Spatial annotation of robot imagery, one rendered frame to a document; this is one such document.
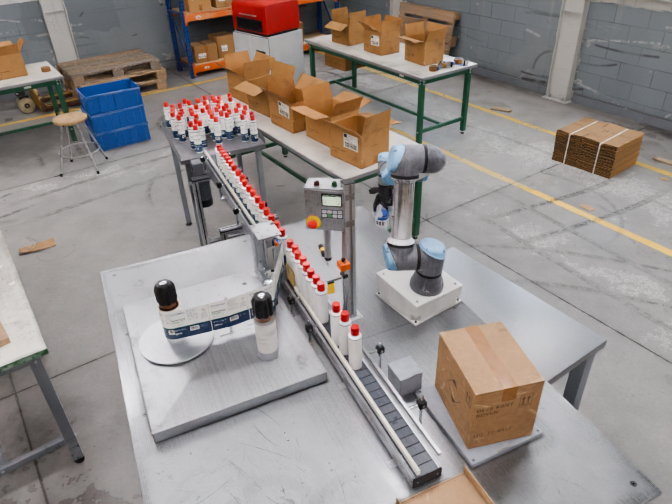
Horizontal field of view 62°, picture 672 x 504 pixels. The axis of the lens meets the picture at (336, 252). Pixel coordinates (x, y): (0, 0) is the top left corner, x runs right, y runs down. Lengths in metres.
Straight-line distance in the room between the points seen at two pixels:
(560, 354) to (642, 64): 5.36
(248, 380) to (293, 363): 0.19
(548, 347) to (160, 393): 1.56
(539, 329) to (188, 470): 1.53
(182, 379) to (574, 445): 1.44
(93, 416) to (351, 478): 1.93
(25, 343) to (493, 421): 2.01
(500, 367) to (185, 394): 1.15
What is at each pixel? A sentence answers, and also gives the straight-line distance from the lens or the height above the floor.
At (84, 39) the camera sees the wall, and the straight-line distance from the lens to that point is 9.50.
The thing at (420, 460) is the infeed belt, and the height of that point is 0.88.
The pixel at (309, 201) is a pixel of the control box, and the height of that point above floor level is 1.42.
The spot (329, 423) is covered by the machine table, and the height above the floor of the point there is 0.83.
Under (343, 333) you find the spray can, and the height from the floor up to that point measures 1.00.
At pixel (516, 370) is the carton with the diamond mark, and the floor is 1.12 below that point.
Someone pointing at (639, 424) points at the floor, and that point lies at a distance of 3.52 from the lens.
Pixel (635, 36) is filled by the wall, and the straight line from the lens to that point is 7.48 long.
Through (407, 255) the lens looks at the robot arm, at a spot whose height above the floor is 1.15.
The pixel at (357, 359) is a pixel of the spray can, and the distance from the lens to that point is 2.18.
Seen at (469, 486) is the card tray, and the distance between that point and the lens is 2.00.
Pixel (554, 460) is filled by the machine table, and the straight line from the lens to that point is 2.13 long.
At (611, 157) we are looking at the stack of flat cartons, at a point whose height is 0.21.
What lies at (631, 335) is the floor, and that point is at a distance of 4.06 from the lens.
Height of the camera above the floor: 2.47
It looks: 34 degrees down
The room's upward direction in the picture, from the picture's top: 2 degrees counter-clockwise
